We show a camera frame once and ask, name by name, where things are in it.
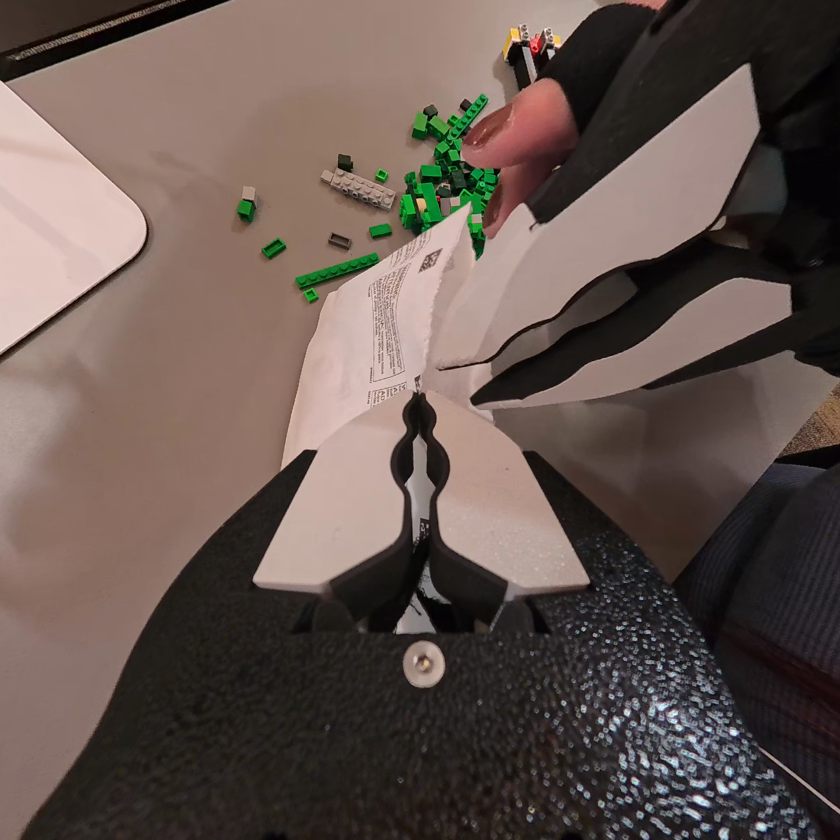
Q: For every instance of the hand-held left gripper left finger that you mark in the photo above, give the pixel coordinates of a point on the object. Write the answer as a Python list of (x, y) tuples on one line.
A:
[(328, 512)]

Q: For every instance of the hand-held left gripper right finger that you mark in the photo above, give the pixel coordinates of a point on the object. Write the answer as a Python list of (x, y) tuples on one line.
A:
[(505, 518)]

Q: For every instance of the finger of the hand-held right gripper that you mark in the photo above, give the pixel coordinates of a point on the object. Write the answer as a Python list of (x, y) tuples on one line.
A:
[(689, 341), (623, 197)]

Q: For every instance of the white printed paper bag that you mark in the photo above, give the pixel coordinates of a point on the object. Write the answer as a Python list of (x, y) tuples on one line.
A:
[(367, 328)]

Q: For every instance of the grey desk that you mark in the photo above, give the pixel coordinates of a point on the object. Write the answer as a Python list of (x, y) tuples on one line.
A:
[(164, 426)]

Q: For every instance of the person's right hand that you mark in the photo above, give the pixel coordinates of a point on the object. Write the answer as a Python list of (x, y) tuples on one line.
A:
[(525, 124)]

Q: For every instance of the small yellow black brick car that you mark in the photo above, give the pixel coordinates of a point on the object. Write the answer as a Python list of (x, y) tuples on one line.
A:
[(528, 56)]

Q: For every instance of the pile of green bricks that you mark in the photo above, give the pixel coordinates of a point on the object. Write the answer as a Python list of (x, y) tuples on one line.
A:
[(426, 197)]

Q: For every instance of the person's dark trousers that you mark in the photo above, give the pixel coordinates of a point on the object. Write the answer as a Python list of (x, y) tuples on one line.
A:
[(774, 558)]

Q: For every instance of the long green studded plate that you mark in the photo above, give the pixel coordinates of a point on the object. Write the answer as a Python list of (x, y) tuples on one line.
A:
[(338, 270)]

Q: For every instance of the light grey studded plate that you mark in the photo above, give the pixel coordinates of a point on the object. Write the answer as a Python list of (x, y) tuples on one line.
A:
[(358, 187)]

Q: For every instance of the dark grey hollow tile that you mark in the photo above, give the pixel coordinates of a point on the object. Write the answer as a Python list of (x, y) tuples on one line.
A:
[(339, 241)]

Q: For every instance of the dark green small brick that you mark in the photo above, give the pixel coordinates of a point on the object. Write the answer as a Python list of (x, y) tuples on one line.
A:
[(345, 163)]

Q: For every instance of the green brick with grey cap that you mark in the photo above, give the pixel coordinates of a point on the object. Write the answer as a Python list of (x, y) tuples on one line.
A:
[(247, 207)]

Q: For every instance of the white book stand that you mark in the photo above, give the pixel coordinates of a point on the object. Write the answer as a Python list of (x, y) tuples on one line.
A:
[(52, 216)]

